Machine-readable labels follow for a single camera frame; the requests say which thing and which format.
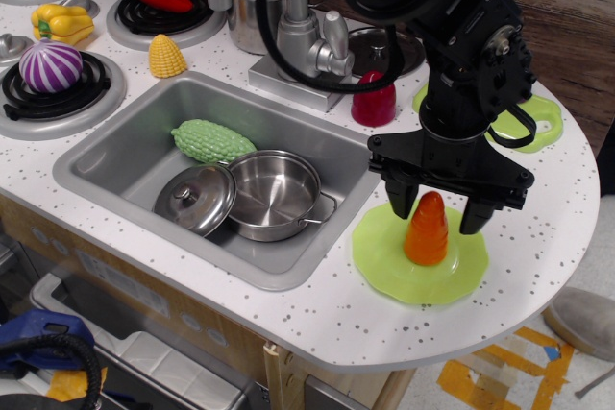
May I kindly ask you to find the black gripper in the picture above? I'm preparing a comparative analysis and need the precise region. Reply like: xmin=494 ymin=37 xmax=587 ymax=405
xmin=367 ymin=128 xmax=534 ymax=235

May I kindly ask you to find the orange toy carrot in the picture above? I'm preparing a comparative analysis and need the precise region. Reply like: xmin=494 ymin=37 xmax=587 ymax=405
xmin=403 ymin=191 xmax=449 ymax=266

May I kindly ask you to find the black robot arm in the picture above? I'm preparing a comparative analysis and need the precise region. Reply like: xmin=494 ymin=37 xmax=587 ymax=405
xmin=346 ymin=0 xmax=536 ymax=235

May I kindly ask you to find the light green plate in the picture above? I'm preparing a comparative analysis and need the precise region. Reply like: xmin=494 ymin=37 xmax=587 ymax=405
xmin=352 ymin=205 xmax=489 ymax=305

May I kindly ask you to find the dark red toy vegetable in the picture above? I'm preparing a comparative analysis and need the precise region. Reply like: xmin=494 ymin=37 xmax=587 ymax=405
xmin=351 ymin=84 xmax=397 ymax=128

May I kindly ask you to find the steel pot in sink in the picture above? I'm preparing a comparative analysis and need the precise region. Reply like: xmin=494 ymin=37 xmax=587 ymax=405
xmin=228 ymin=150 xmax=337 ymax=242

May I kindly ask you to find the steel lid on counter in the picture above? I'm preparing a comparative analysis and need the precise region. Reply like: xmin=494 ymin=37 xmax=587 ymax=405
xmin=349 ymin=27 xmax=425 ymax=78

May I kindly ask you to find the grey shoe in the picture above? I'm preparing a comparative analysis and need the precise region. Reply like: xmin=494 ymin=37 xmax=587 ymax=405
xmin=543 ymin=287 xmax=614 ymax=362

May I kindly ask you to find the silver toy faucet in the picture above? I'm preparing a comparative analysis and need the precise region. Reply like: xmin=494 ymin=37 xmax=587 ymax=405
xmin=204 ymin=0 xmax=356 ymax=112

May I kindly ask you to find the steel pot lid in sink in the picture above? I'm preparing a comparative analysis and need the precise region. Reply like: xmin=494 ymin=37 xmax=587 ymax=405
xmin=153 ymin=164 xmax=236 ymax=237

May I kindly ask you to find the green toy bitter gourd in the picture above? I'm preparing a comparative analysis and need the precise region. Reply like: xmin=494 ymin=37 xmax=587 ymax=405
xmin=170 ymin=119 xmax=257 ymax=163

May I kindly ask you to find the tall steel pot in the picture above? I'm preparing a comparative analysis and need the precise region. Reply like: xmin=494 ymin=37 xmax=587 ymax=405
xmin=228 ymin=0 xmax=286 ymax=56

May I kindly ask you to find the yellow toy corn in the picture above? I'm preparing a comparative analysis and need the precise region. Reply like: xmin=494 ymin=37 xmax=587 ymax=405
xmin=148 ymin=34 xmax=187 ymax=79

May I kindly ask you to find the grey toy sink basin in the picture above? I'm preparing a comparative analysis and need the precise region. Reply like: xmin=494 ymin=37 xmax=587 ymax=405
xmin=53 ymin=72 xmax=379 ymax=291

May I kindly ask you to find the middle stove burner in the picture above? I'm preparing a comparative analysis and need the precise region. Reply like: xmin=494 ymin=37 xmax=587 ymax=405
xmin=106 ymin=0 xmax=227 ymax=51

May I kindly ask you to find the yellow toy bell pepper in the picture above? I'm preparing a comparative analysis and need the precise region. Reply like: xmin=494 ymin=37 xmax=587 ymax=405
xmin=31 ymin=4 xmax=94 ymax=45

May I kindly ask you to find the purple striped toy onion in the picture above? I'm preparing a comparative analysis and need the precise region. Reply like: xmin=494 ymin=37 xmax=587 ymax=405
xmin=18 ymin=38 xmax=84 ymax=93

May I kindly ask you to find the grey stove knob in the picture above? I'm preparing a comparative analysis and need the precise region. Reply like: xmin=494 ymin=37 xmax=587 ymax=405
xmin=60 ymin=0 xmax=100 ymax=18
xmin=0 ymin=33 xmax=34 ymax=66

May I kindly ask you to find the blue clamp tool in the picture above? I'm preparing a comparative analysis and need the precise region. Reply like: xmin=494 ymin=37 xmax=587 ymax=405
xmin=1 ymin=309 xmax=95 ymax=372

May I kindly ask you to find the front left stove burner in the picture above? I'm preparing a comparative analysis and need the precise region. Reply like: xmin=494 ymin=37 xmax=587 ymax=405
xmin=1 ymin=52 xmax=126 ymax=141

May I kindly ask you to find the black corrugated cable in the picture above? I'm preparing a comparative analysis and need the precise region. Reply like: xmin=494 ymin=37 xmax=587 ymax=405
xmin=255 ymin=0 xmax=403 ymax=94

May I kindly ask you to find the black hose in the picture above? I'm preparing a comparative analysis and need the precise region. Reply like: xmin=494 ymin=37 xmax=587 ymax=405
xmin=0 ymin=332 xmax=103 ymax=410

